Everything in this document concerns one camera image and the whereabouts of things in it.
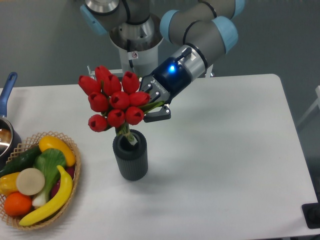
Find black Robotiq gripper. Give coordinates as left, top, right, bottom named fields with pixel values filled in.
left=139, top=57, right=192, bottom=123

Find red tulip bouquet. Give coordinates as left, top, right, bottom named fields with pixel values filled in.
left=78, top=65, right=163, bottom=146

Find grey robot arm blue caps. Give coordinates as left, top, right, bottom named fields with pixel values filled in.
left=80, top=0, right=245, bottom=123

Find dark grey ribbed vase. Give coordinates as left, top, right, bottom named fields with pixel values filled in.
left=112, top=129, right=148, bottom=181

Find purple red vegetable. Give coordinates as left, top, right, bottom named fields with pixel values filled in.
left=50, top=166, right=75, bottom=199

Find green bok choy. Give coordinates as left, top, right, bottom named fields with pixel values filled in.
left=32, top=148, right=66, bottom=209

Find yellow banana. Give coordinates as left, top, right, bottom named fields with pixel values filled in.
left=19, top=165, right=73, bottom=227

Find woven wicker basket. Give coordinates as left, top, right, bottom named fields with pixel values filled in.
left=0, top=131, right=81, bottom=231

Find dark green cucumber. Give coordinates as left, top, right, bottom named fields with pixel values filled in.
left=0, top=145, right=42, bottom=177

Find beige round disc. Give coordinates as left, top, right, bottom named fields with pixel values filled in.
left=15, top=168, right=45, bottom=196

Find yellow bell pepper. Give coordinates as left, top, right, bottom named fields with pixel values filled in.
left=0, top=172, right=20, bottom=196

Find orange fruit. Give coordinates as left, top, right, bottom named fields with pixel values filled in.
left=4, top=192, right=32, bottom=217

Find black device at edge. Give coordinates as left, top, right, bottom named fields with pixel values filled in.
left=301, top=202, right=320, bottom=229

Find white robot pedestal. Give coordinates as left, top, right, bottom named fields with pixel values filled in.
left=86, top=13, right=216, bottom=85

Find white frame at right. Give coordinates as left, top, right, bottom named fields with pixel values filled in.
left=296, top=85, right=320, bottom=132

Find blue handled saucepan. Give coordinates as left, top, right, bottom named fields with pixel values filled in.
left=0, top=72, right=22, bottom=170

